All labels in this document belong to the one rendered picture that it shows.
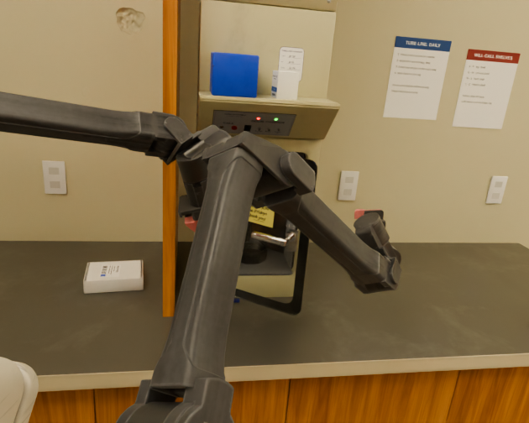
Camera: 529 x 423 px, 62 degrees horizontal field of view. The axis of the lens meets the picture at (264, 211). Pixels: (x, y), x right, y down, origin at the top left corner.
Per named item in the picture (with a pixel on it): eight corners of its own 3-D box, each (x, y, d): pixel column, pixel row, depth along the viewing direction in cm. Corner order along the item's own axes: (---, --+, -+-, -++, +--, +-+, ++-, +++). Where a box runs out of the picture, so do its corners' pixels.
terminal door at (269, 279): (197, 284, 124) (201, 140, 110) (300, 315, 112) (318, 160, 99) (196, 284, 123) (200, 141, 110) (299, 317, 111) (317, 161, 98)
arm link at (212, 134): (147, 146, 88) (160, 121, 81) (185, 122, 95) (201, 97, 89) (188, 190, 88) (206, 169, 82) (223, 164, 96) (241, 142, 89)
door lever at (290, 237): (259, 233, 110) (259, 223, 109) (295, 242, 106) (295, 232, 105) (249, 240, 105) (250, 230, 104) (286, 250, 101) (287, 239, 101)
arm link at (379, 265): (229, 192, 68) (286, 172, 62) (235, 163, 71) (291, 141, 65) (360, 299, 95) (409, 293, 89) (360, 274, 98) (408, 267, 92)
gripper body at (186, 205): (181, 203, 94) (172, 173, 90) (229, 194, 94) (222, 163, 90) (180, 220, 88) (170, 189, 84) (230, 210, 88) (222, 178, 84)
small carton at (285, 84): (270, 96, 107) (272, 70, 105) (290, 97, 108) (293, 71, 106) (275, 98, 102) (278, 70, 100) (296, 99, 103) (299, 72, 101)
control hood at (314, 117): (196, 132, 110) (197, 90, 107) (322, 138, 116) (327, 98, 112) (197, 141, 99) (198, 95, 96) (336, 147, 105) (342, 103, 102)
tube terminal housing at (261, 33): (191, 259, 149) (197, 7, 123) (285, 258, 154) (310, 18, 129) (192, 298, 126) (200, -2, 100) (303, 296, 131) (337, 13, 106)
